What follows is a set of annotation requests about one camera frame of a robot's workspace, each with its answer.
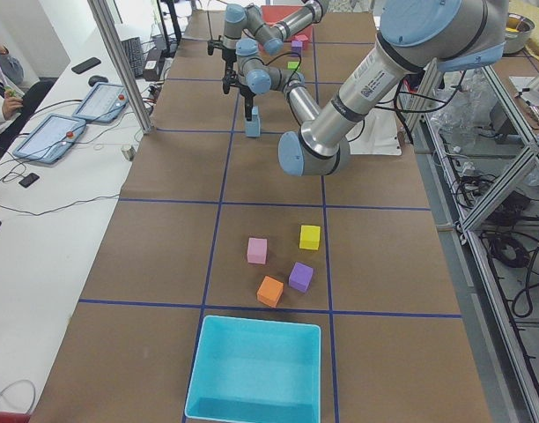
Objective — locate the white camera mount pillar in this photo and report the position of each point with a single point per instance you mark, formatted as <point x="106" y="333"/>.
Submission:
<point x="376" y="135"/>

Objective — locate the left teach pendant tablet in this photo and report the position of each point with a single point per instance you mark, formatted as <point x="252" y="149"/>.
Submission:
<point x="51" y="139"/>

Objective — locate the black computer mouse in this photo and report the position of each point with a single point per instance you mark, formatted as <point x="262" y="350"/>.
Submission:
<point x="95" y="79"/>

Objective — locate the pink plastic bin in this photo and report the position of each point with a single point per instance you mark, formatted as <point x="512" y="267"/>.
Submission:
<point x="278" y="15"/>

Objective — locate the light blue block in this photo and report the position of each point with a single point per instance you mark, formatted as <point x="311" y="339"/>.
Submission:
<point x="255" y="118"/>
<point x="252" y="128"/>

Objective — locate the black keyboard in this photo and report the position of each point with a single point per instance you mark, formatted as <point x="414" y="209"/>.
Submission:
<point x="133" y="50"/>

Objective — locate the yellow block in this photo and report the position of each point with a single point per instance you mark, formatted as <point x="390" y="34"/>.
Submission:
<point x="310" y="237"/>

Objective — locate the right teach pendant tablet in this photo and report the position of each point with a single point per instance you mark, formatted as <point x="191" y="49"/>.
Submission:
<point x="102" y="104"/>

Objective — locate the small metal weight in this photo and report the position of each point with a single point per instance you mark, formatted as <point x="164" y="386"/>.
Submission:
<point x="128" y="152"/>

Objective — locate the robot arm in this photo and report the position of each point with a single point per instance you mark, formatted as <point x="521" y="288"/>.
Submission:
<point x="457" y="35"/>
<point x="239" y="19"/>

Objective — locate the cyan plastic bin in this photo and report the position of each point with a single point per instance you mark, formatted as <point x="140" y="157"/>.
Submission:
<point x="249" y="370"/>

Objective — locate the person at desk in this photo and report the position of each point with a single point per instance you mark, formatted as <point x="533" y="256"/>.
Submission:
<point x="16" y="106"/>

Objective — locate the orange block left side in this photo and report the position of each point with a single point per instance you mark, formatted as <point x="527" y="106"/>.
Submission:
<point x="270" y="291"/>

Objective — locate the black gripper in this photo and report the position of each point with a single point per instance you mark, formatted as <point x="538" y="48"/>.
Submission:
<point x="247" y="94"/>
<point x="229" y="55"/>

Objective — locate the teach pendant tablet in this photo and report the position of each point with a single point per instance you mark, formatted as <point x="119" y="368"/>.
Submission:
<point x="102" y="104"/>
<point x="51" y="139"/>

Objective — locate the aluminium frame post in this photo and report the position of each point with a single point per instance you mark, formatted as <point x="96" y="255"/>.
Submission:
<point x="105" y="23"/>

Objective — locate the purple block left side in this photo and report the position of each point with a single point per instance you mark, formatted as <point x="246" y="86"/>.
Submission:
<point x="300" y="277"/>

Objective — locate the light pink block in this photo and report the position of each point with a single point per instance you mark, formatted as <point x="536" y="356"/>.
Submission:
<point x="257" y="250"/>

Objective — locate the purple block right side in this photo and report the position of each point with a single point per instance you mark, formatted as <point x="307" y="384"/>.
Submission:
<point x="296" y="47"/>

